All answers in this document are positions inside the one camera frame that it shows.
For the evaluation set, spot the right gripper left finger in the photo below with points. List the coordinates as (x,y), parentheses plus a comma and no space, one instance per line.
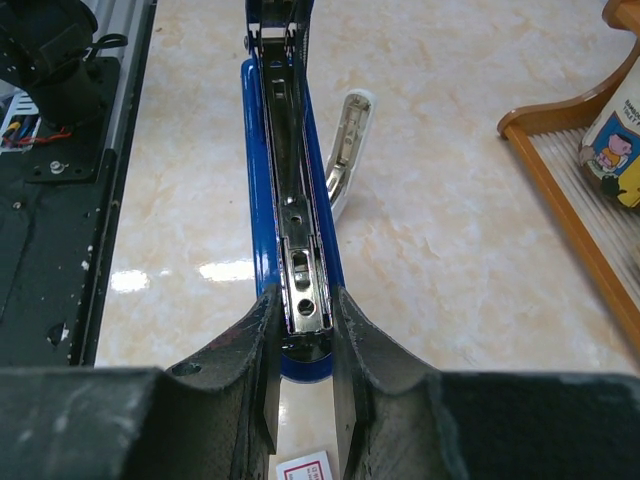
(213,415)

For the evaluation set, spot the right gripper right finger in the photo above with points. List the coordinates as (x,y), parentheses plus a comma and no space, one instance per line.
(397,417)

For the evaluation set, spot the blue black stapler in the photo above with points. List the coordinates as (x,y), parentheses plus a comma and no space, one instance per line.
(294,240)

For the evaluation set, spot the small staple box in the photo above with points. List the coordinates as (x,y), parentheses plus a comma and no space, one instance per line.
(314,466)

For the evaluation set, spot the wooden three-tier shelf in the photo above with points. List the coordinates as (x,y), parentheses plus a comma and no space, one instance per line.
(603,234)

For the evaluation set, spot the small white paper roll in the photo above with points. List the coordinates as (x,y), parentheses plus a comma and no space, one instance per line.
(609,151)

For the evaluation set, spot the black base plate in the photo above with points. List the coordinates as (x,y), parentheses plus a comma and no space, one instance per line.
(59,209)

